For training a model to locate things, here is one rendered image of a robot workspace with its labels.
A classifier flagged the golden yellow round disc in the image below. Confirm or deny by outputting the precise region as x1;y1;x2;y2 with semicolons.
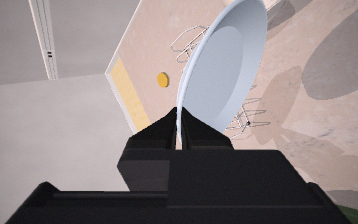
157;73;169;88

